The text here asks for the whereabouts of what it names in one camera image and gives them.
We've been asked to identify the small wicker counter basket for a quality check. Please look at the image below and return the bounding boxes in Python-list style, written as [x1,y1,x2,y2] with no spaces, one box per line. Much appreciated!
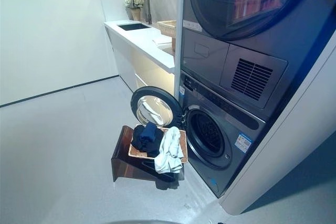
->
[156,19,177,37]

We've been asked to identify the grey front-load washing machine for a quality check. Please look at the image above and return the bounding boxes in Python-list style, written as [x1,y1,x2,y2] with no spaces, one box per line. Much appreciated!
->
[179,70,266,198]

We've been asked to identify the woven wicker laundry basket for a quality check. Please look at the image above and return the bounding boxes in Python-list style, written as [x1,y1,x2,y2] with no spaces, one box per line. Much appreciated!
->
[128,126,189,164]

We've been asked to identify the white vertical cabinet panel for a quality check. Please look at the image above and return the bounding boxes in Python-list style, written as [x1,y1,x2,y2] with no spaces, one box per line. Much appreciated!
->
[174,0,184,105]

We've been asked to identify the grey gooseneck faucet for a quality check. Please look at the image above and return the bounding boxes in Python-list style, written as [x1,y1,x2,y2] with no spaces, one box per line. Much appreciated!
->
[131,0,153,25]

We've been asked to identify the potted white flowers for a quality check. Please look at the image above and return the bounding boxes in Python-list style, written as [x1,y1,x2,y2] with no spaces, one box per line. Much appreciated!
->
[124,0,144,20]

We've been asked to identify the white curved enclosure panel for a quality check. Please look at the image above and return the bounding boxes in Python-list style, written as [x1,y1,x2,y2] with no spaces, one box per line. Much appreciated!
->
[219,37,336,213]

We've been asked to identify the white counter cabinet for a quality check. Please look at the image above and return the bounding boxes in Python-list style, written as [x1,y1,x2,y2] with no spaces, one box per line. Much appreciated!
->
[104,20,176,96]

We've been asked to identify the white garment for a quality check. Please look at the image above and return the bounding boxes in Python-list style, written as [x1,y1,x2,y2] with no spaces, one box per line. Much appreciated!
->
[154,126,184,174]

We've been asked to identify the round glass washer door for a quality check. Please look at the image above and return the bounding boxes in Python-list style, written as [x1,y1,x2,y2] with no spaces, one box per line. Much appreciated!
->
[130,86,187,130]

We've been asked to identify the brown glossy curved stand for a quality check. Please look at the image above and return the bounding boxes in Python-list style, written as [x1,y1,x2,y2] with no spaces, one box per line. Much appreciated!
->
[112,125,185,190]

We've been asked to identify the black garment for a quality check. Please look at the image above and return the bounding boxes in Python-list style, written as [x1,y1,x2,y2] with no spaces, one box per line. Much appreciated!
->
[130,125,150,151]
[141,129,165,154]

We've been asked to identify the dark round dryer door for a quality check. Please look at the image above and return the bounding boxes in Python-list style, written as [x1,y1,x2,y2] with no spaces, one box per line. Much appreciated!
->
[187,0,320,41]

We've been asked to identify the dark rectangular sink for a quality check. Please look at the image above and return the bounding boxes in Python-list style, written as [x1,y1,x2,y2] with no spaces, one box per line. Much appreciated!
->
[117,23,152,31]

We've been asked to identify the grey stacked dryer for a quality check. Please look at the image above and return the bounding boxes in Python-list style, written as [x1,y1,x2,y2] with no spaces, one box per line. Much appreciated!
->
[181,0,328,122]

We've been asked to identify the blue garment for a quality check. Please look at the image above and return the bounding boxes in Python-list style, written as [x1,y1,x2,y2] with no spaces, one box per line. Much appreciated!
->
[139,122,158,143]

